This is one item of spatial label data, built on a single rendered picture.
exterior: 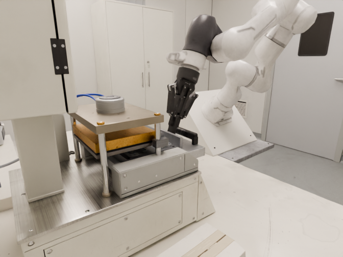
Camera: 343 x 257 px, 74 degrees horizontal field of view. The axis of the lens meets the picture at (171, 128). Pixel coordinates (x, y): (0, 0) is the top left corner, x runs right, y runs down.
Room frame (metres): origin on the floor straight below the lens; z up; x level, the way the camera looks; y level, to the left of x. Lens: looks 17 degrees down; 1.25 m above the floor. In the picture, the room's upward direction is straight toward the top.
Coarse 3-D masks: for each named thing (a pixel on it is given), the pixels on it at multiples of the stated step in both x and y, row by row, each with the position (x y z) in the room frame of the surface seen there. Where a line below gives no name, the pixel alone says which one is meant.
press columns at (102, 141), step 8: (72, 120) 0.68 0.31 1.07; (72, 128) 0.68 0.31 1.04; (72, 136) 0.69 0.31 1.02; (104, 136) 0.49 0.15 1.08; (160, 136) 0.58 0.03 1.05; (104, 144) 0.49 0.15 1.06; (104, 152) 0.48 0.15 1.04; (160, 152) 0.58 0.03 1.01; (80, 160) 0.68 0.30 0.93; (104, 160) 0.48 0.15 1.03; (104, 168) 0.48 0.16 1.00; (104, 176) 0.48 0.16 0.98; (104, 184) 0.48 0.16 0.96; (104, 192) 0.48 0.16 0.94
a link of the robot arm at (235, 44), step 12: (264, 0) 0.89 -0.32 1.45; (276, 0) 0.88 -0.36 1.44; (252, 12) 0.91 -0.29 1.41; (264, 12) 0.80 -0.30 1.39; (276, 12) 0.82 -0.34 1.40; (252, 24) 0.77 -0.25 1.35; (264, 24) 0.79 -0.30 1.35; (276, 24) 0.89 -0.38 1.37; (216, 36) 0.82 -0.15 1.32; (228, 36) 0.74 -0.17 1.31; (240, 36) 0.73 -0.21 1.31; (252, 36) 0.76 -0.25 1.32; (216, 48) 0.78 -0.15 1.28; (228, 48) 0.73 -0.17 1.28; (240, 48) 0.73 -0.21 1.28; (216, 60) 0.82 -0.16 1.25; (228, 60) 0.77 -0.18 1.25
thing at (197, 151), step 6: (168, 132) 0.75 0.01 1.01; (168, 138) 0.74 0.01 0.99; (174, 138) 0.71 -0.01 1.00; (180, 138) 0.69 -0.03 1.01; (174, 144) 0.71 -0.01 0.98; (180, 144) 0.69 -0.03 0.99; (186, 144) 0.73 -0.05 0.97; (198, 144) 0.73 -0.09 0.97; (186, 150) 0.68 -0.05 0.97; (192, 150) 0.68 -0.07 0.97; (198, 150) 0.69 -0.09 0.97; (204, 150) 0.71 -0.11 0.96; (198, 156) 0.69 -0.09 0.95; (108, 162) 0.62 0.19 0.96; (114, 162) 0.59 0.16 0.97
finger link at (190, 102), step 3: (189, 96) 0.83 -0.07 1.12; (195, 96) 0.81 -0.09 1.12; (189, 99) 0.81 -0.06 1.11; (192, 99) 0.80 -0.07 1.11; (189, 102) 0.80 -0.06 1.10; (192, 102) 0.80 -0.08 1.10; (186, 105) 0.81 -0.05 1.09; (189, 105) 0.80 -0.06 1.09; (186, 108) 0.80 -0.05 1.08; (189, 108) 0.80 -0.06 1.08; (186, 111) 0.79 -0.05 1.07; (186, 114) 0.79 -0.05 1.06; (183, 117) 0.79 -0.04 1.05
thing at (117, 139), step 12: (84, 132) 0.59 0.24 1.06; (120, 132) 0.59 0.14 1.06; (132, 132) 0.59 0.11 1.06; (144, 132) 0.59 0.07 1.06; (84, 144) 0.58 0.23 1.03; (96, 144) 0.50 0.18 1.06; (108, 144) 0.52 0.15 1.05; (120, 144) 0.54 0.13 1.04; (132, 144) 0.56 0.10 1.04; (144, 144) 0.58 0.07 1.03; (96, 156) 0.50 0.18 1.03; (108, 156) 0.52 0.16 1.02
